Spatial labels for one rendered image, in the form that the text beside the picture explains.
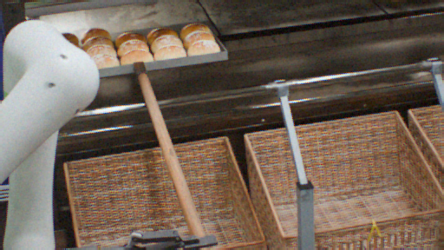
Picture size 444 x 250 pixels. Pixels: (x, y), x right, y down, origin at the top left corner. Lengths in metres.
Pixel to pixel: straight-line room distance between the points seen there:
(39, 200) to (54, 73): 0.37
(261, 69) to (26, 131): 1.54
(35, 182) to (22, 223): 0.10
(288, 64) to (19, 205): 1.41
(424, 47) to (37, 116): 1.87
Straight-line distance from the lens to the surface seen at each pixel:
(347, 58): 3.14
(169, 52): 2.81
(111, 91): 2.99
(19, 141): 1.64
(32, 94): 1.63
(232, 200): 3.13
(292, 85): 2.67
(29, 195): 1.89
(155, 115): 2.43
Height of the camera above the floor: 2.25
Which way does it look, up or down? 26 degrees down
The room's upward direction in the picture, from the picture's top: 4 degrees counter-clockwise
